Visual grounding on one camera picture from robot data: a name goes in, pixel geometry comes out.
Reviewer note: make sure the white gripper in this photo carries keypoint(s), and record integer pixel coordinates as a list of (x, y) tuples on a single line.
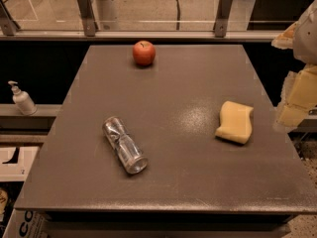
[(306, 41)]

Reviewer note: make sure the silver redbull can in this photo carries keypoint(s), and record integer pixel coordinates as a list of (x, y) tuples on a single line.
[(129, 154)]

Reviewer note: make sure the yellow sponge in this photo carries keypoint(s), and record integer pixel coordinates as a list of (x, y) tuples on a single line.
[(235, 122)]

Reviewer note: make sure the red apple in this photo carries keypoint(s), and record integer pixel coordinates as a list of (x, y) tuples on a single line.
[(144, 53)]

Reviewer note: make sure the white pillar base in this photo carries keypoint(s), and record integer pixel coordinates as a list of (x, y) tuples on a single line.
[(107, 15)]

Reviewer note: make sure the white pump dispenser bottle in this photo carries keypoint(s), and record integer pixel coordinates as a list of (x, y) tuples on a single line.
[(22, 99)]

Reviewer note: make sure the white cardboard box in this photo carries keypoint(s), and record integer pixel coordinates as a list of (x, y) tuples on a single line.
[(16, 162)]

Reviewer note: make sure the white printed box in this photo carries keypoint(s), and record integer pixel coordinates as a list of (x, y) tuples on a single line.
[(25, 224)]

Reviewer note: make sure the metal railing bracket right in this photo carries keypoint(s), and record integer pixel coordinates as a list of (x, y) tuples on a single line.
[(222, 18)]

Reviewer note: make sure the metal railing bracket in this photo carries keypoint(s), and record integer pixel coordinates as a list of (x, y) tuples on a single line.
[(222, 18), (8, 25), (87, 17)]

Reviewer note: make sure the metal railing bracket far left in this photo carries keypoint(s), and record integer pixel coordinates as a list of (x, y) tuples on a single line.
[(8, 25)]

